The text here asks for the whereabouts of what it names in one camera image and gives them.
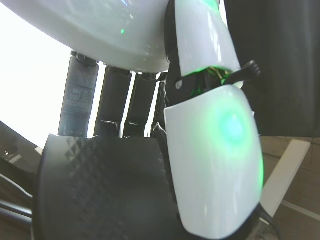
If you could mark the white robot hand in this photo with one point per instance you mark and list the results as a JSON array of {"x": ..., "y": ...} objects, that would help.
[{"x": 112, "y": 187}]

